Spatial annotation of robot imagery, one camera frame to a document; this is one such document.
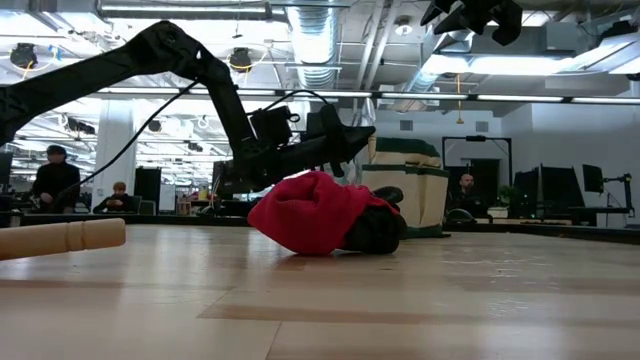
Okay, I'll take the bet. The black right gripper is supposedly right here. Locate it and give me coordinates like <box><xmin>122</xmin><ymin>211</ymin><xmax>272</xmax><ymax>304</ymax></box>
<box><xmin>419</xmin><ymin>0</ymin><xmax>524</xmax><ymax>47</ymax></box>

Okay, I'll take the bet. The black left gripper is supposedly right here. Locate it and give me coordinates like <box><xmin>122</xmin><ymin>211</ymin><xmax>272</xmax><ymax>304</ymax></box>
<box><xmin>234</xmin><ymin>103</ymin><xmax>377</xmax><ymax>192</ymax></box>

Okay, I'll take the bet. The cream green gardening bag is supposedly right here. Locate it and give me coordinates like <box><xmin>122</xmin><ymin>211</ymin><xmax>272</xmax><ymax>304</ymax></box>
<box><xmin>360</xmin><ymin>135</ymin><xmax>450</xmax><ymax>240</ymax></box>

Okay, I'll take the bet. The red black garden glove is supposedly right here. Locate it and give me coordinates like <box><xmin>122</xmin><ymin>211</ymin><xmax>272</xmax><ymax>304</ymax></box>
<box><xmin>247</xmin><ymin>170</ymin><xmax>409</xmax><ymax>257</ymax></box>

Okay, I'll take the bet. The wooden handle foreground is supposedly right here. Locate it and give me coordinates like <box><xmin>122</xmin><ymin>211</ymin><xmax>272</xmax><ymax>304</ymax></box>
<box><xmin>0</xmin><ymin>218</ymin><xmax>127</xmax><ymax>262</ymax></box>

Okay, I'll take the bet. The long LED light bar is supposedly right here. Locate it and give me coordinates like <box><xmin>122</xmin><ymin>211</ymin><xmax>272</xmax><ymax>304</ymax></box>
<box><xmin>97</xmin><ymin>87</ymin><xmax>640</xmax><ymax>105</ymax></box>

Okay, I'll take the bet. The person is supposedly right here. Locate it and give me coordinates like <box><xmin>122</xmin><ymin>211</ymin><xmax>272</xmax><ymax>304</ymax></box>
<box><xmin>92</xmin><ymin>181</ymin><xmax>136</xmax><ymax>215</ymax></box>
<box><xmin>30</xmin><ymin>144</ymin><xmax>81</xmax><ymax>214</ymax></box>
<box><xmin>449</xmin><ymin>173</ymin><xmax>489</xmax><ymax>221</ymax></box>

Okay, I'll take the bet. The black round object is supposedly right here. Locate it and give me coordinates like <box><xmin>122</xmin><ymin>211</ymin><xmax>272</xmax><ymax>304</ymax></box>
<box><xmin>446</xmin><ymin>208</ymin><xmax>477</xmax><ymax>225</ymax></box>

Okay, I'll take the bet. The black computer monitor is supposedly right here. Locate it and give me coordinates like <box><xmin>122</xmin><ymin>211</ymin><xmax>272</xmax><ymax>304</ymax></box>
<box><xmin>211</xmin><ymin>159</ymin><xmax>241</xmax><ymax>199</ymax></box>

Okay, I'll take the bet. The small potted green plant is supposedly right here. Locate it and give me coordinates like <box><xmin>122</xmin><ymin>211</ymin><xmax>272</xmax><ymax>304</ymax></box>
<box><xmin>489</xmin><ymin>184</ymin><xmax>524</xmax><ymax>220</ymax></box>

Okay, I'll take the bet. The wide dark monitor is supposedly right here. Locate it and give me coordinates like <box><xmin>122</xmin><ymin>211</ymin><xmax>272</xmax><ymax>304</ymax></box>
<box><xmin>513</xmin><ymin>164</ymin><xmax>586</xmax><ymax>221</ymax></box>

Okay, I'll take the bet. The black cabinet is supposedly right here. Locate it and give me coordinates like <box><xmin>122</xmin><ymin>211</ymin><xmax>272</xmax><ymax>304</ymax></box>
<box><xmin>133</xmin><ymin>166</ymin><xmax>163</xmax><ymax>214</ymax></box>

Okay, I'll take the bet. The small black monitor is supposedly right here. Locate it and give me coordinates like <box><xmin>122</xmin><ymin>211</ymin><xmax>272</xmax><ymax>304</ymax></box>
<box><xmin>582</xmin><ymin>163</ymin><xmax>605</xmax><ymax>194</ymax></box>

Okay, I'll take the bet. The white column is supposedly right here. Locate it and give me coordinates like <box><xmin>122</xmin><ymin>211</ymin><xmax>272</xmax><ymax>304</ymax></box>
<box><xmin>92</xmin><ymin>99</ymin><xmax>138</xmax><ymax>209</ymax></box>

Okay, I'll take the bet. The silver ventilation duct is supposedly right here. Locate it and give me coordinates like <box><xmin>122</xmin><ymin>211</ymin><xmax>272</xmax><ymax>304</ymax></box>
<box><xmin>287</xmin><ymin>5</ymin><xmax>342</xmax><ymax>109</ymax></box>
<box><xmin>407</xmin><ymin>27</ymin><xmax>469</xmax><ymax>94</ymax></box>

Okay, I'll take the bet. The black background rig frame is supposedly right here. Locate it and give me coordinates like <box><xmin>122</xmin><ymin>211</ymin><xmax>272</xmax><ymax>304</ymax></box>
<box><xmin>442</xmin><ymin>135</ymin><xmax>514</xmax><ymax>211</ymax></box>

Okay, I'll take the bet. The black ceiling cable reel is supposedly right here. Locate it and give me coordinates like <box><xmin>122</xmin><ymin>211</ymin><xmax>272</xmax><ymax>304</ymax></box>
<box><xmin>228</xmin><ymin>47</ymin><xmax>254</xmax><ymax>74</ymax></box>
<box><xmin>9</xmin><ymin>42</ymin><xmax>39</xmax><ymax>70</ymax></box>

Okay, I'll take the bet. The black table frame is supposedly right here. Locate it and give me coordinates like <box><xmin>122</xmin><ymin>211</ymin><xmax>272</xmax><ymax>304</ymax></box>
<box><xmin>0</xmin><ymin>212</ymin><xmax>640</xmax><ymax>246</ymax></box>

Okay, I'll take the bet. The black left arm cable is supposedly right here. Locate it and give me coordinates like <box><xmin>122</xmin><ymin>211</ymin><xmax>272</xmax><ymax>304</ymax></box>
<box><xmin>49</xmin><ymin>81</ymin><xmax>200</xmax><ymax>201</ymax></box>

